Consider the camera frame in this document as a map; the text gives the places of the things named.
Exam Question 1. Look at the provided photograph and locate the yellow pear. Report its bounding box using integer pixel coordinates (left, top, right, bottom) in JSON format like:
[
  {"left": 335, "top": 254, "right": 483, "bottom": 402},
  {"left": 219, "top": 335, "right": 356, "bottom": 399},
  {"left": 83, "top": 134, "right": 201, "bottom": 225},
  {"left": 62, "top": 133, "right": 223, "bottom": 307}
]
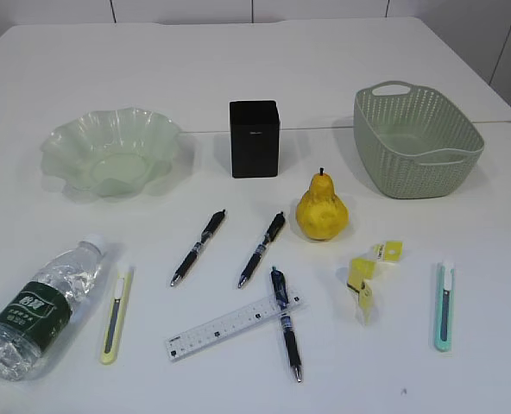
[{"left": 295, "top": 167, "right": 349, "bottom": 241}]

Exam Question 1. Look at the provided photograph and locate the yellow waste paper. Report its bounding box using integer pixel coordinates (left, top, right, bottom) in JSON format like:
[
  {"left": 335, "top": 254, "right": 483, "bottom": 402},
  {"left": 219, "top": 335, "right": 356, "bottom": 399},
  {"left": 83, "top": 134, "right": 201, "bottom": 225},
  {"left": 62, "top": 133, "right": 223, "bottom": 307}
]
[{"left": 346, "top": 241, "right": 403, "bottom": 325}]

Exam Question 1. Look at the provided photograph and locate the clear water bottle green label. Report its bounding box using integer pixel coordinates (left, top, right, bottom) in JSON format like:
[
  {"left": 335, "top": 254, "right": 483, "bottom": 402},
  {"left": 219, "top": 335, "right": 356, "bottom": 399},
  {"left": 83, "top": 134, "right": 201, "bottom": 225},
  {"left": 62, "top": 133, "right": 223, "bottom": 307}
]
[{"left": 0, "top": 235, "right": 108, "bottom": 380}]

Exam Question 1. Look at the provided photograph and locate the black pen middle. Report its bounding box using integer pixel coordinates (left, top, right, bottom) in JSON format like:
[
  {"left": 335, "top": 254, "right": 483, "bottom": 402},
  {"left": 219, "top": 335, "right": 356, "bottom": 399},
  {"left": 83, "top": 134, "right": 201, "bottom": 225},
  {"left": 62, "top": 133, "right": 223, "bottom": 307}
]
[{"left": 237, "top": 211, "right": 286, "bottom": 289}]

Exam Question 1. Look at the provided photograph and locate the black pen left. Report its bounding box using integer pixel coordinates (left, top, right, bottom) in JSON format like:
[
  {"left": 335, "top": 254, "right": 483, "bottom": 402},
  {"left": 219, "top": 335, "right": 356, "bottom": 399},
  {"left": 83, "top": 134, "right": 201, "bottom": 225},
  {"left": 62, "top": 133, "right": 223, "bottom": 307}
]
[{"left": 170, "top": 209, "right": 226, "bottom": 286}]

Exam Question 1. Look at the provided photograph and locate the black square pen holder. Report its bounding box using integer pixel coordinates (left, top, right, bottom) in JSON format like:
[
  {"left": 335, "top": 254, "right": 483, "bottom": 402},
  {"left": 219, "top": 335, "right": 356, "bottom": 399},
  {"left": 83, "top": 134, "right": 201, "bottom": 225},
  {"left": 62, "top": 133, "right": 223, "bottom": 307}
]
[{"left": 229, "top": 100, "right": 281, "bottom": 179}]

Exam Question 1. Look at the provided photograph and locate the black pen on ruler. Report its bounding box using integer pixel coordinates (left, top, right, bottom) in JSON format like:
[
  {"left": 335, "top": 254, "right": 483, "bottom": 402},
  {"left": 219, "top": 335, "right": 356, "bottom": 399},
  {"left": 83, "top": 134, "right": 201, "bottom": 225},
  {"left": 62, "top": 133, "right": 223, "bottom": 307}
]
[{"left": 270, "top": 267, "right": 303, "bottom": 383}]

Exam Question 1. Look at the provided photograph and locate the green wavy glass plate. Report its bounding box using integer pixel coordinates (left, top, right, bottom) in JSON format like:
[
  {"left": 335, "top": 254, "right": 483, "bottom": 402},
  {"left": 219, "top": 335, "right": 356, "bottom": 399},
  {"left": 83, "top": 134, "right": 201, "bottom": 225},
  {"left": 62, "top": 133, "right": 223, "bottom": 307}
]
[{"left": 41, "top": 107, "right": 181, "bottom": 197}]

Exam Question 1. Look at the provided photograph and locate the yellow utility knife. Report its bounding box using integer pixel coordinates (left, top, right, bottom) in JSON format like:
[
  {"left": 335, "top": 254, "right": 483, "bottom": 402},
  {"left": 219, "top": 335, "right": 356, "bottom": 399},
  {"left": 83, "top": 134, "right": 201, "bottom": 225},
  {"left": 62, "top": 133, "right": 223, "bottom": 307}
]
[{"left": 99, "top": 266, "right": 135, "bottom": 365}]

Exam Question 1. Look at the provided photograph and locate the clear plastic ruler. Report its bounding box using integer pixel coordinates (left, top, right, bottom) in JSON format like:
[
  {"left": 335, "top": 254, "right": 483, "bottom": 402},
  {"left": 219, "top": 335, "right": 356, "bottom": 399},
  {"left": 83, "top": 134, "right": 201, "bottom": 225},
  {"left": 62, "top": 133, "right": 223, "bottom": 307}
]
[{"left": 165, "top": 294, "right": 283, "bottom": 361}]

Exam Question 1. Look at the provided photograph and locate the green woven plastic basket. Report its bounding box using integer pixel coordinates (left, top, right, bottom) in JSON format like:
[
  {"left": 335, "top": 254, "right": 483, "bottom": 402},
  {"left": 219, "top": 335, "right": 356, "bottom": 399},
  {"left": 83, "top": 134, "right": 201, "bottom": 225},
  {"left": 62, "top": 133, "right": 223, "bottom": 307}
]
[{"left": 353, "top": 84, "right": 485, "bottom": 199}]

